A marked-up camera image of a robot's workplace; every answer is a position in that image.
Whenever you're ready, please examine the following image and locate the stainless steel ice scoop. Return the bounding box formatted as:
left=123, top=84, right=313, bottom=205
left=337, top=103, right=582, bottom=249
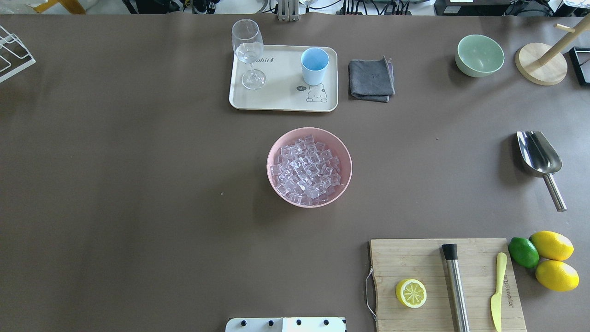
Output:
left=516, top=130, right=567, bottom=212

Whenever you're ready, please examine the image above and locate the pile of clear ice cubes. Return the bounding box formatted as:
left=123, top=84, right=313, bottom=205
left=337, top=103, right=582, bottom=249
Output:
left=271, top=135, right=344, bottom=206

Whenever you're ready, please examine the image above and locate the light blue cup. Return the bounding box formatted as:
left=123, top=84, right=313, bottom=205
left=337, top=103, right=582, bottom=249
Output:
left=301, top=47, right=330, bottom=86

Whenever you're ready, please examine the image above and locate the pink bowl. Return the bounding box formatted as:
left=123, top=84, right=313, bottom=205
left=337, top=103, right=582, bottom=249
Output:
left=266, top=127, right=353, bottom=208

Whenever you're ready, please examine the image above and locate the cream rabbit serving tray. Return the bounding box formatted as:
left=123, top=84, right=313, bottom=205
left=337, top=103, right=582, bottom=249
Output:
left=228, top=45, right=338, bottom=112

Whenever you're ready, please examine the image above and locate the folded grey cloth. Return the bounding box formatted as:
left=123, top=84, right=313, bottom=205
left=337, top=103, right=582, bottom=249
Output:
left=348, top=57, right=395, bottom=103

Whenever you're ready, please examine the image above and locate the clear wine glass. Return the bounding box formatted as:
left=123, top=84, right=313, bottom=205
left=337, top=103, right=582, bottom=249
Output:
left=232, top=19, right=266, bottom=90

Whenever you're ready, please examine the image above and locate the bamboo cutting board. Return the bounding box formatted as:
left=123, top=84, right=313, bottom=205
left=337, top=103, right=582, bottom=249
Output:
left=370, top=239, right=508, bottom=332

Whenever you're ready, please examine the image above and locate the half lemon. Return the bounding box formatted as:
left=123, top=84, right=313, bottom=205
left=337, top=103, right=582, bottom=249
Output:
left=395, top=278, right=427, bottom=308

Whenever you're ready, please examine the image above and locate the steel muddler black tip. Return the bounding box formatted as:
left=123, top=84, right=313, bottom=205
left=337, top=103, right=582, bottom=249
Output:
left=441, top=243, right=470, bottom=332

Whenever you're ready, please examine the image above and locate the light green bowl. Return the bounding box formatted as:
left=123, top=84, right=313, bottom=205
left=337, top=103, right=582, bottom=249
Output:
left=455, top=35, right=504, bottom=77

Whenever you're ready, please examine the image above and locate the yellow plastic knife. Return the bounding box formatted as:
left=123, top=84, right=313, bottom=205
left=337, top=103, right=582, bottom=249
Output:
left=490, top=252, right=507, bottom=332

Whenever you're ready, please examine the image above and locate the green lime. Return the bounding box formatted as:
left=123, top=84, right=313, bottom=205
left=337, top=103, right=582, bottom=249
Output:
left=508, top=237, right=540, bottom=269

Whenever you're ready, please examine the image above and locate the upper yellow lemon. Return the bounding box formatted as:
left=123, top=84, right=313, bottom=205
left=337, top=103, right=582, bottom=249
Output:
left=529, top=231, right=574, bottom=262

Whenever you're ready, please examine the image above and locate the yellow lemon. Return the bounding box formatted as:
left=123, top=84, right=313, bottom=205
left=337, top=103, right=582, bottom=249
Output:
left=529, top=231, right=574, bottom=262
left=535, top=260, right=579, bottom=292

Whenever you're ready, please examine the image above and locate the lower yellow lemon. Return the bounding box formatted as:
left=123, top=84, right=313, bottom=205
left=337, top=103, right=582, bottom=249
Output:
left=535, top=260, right=579, bottom=292

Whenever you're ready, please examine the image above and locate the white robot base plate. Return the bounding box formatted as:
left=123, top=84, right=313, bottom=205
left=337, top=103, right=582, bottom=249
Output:
left=225, top=317, right=347, bottom=332

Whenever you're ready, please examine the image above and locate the white wire cup rack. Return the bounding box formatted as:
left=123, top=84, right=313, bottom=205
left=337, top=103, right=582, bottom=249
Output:
left=0, top=26, right=36, bottom=82

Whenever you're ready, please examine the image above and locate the black picture frame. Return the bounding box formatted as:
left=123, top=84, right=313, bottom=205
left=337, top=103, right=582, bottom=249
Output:
left=568, top=47, right=590, bottom=87

